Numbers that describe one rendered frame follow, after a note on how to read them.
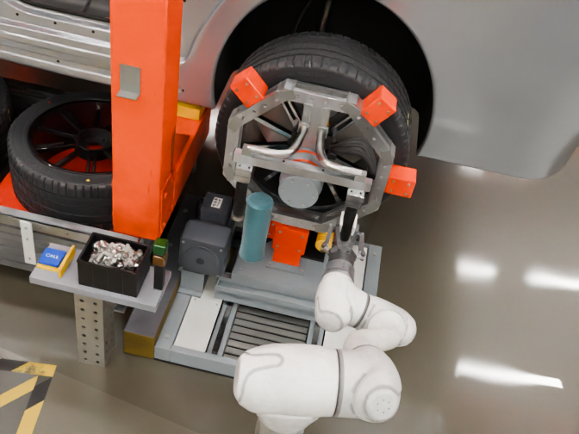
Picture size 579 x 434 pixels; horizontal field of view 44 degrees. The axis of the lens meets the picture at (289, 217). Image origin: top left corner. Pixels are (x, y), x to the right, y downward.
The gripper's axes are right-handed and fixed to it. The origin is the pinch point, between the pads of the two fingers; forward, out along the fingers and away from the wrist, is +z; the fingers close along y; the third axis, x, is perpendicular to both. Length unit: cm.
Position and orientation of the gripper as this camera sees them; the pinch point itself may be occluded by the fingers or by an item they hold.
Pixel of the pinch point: (347, 223)
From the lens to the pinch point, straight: 221.7
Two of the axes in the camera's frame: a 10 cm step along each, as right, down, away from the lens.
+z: 1.7, -6.4, 7.5
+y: 9.7, 2.2, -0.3
